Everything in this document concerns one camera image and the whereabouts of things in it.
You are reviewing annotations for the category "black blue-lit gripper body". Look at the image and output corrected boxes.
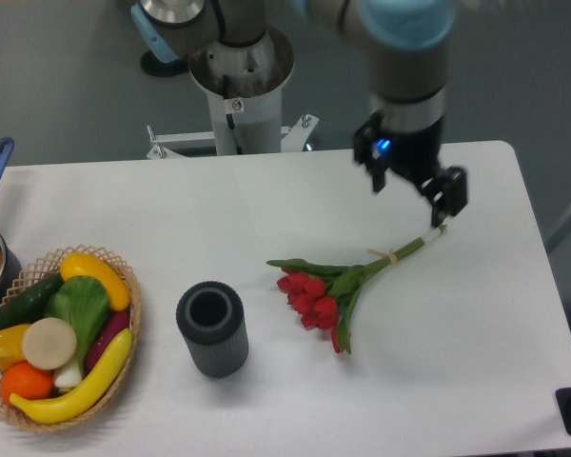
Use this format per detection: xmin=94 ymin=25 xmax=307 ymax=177
xmin=375 ymin=118 xmax=443 ymax=187

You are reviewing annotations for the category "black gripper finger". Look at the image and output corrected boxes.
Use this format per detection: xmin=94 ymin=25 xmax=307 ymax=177
xmin=421 ymin=166 xmax=468 ymax=228
xmin=353 ymin=111 xmax=391 ymax=193

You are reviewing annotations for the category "red tulip bouquet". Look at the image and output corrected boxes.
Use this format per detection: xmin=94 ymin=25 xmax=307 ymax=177
xmin=266 ymin=224 xmax=446 ymax=353

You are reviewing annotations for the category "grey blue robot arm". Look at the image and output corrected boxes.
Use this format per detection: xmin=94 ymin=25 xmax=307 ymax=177
xmin=130 ymin=1 xmax=467 ymax=226

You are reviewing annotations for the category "dark grey ribbed vase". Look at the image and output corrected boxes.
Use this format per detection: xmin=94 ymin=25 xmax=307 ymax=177
xmin=175 ymin=281 xmax=249 ymax=379

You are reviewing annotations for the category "purple sweet potato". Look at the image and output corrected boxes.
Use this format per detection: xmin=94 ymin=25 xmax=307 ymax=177
xmin=85 ymin=310 xmax=130 ymax=373

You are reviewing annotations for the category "yellow squash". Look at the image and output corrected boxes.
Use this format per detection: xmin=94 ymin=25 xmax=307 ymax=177
xmin=59 ymin=252 xmax=130 ymax=311

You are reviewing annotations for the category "green bok choy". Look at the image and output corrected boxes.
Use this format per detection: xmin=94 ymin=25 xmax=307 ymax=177
xmin=44 ymin=276 xmax=110 ymax=393

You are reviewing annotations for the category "woven wicker basket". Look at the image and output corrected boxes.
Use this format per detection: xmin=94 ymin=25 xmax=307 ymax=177
xmin=0 ymin=246 xmax=141 ymax=432

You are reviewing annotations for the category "yellow banana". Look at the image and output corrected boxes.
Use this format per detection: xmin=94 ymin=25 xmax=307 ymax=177
xmin=10 ymin=328 xmax=133 ymax=425

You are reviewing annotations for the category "beige round disc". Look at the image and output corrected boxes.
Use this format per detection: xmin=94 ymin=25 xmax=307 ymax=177
xmin=22 ymin=317 xmax=77 ymax=370

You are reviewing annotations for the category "green cucumber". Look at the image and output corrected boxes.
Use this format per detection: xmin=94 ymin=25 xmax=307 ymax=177
xmin=0 ymin=273 xmax=64 ymax=330

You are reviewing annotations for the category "yellow bell pepper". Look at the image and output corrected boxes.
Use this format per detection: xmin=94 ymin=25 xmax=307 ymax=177
xmin=0 ymin=324 xmax=30 ymax=371

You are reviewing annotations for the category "orange fruit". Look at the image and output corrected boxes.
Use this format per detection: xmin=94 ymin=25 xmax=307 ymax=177
xmin=0 ymin=362 xmax=53 ymax=404

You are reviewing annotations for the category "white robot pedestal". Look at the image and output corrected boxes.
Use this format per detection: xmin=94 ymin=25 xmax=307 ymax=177
xmin=147 ymin=26 xmax=320 ymax=159

